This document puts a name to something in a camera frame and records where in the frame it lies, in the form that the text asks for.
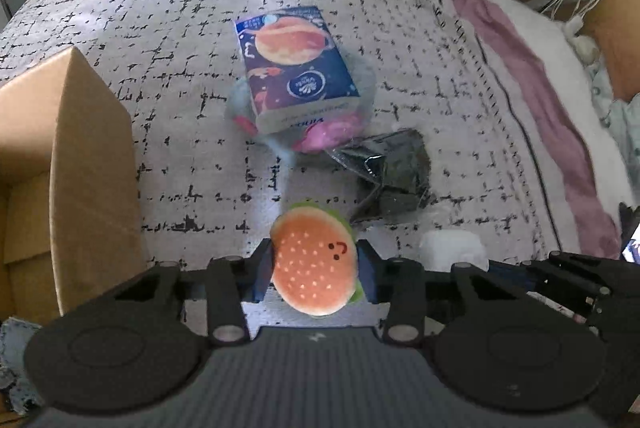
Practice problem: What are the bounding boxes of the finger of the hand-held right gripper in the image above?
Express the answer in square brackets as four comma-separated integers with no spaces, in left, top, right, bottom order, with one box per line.
[487,251,610,325]

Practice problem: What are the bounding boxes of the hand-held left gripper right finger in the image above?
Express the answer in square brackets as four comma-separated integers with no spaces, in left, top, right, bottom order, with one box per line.
[357,239,532,344]

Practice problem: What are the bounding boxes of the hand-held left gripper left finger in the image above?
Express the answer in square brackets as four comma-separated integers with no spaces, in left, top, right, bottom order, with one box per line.
[107,239,276,344]

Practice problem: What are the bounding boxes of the hamburger plush toy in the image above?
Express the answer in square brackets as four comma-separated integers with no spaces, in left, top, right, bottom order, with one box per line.
[269,201,359,319]

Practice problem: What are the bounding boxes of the white soft object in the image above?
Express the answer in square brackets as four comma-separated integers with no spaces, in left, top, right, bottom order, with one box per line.
[418,230,489,274]

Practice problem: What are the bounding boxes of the black plastic-wrapped package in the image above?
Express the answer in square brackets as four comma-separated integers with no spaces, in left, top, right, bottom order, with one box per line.
[326,128,434,225]

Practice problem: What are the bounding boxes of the pink clear plastic package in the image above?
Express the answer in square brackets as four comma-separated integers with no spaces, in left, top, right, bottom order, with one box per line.
[224,56,377,169]

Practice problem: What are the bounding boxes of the cardboard box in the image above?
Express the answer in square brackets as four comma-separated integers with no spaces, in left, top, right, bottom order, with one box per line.
[0,46,152,327]

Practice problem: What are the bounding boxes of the blue tissue pack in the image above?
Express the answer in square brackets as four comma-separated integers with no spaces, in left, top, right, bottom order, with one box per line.
[233,6,361,137]

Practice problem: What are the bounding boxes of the pink bed sheet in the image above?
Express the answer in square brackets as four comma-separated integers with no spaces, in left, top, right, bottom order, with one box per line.
[434,0,623,259]

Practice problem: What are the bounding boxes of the white fluffy blanket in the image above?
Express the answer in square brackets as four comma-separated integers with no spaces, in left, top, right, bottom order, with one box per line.
[470,0,636,229]

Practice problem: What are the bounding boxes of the grey patterned blanket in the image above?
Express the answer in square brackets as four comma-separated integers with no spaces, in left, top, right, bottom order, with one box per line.
[0,0,553,344]

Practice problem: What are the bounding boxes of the blue patterned cloth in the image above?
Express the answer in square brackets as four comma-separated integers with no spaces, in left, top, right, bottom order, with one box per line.
[0,317,47,415]

